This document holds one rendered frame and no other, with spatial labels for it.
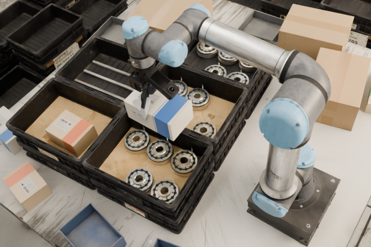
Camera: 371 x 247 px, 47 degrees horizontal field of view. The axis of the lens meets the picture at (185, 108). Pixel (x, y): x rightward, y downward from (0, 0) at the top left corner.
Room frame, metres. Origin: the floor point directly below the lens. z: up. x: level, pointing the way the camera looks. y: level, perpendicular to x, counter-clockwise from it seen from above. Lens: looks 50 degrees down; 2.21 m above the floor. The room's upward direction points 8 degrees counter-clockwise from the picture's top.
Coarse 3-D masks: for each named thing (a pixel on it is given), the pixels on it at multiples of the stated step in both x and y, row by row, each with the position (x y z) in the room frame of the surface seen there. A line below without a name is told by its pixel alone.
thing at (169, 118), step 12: (132, 96) 0.97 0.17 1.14; (156, 96) 0.96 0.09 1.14; (180, 96) 0.94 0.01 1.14; (132, 108) 0.94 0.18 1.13; (156, 108) 0.91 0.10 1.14; (168, 108) 0.90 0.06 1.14; (180, 108) 0.89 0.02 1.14; (192, 108) 0.92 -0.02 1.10; (144, 120) 0.91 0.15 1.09; (156, 120) 0.87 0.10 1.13; (168, 120) 0.85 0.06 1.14; (180, 120) 0.87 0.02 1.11; (168, 132) 0.84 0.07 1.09; (180, 132) 0.86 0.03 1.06
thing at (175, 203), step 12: (108, 132) 1.00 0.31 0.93; (96, 144) 0.95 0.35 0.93; (204, 156) 0.83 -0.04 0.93; (96, 168) 0.85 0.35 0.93; (108, 180) 0.80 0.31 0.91; (120, 180) 0.78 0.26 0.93; (192, 180) 0.75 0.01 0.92; (132, 192) 0.74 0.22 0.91; (144, 192) 0.72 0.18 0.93; (180, 192) 0.70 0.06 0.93; (156, 204) 0.68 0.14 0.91; (168, 204) 0.66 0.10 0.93
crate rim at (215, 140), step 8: (200, 72) 1.25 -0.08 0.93; (216, 80) 1.19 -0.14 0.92; (224, 80) 1.18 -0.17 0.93; (240, 88) 1.13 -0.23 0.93; (240, 96) 1.09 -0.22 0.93; (240, 104) 1.06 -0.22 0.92; (232, 112) 1.01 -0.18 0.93; (184, 128) 0.97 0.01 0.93; (224, 128) 0.94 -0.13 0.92; (200, 136) 0.92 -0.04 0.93; (216, 136) 0.91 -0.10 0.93
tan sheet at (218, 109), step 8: (192, 88) 1.26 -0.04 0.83; (216, 104) 1.15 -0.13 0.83; (224, 104) 1.14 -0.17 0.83; (232, 104) 1.13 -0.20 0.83; (200, 112) 1.11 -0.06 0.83; (208, 112) 1.11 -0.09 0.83; (216, 112) 1.10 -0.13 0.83; (224, 112) 1.10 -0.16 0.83; (192, 120) 1.08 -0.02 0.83; (200, 120) 1.07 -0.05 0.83; (208, 120) 1.07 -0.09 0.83; (216, 120) 1.06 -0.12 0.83; (224, 120) 1.06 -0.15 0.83; (216, 128) 1.02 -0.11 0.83
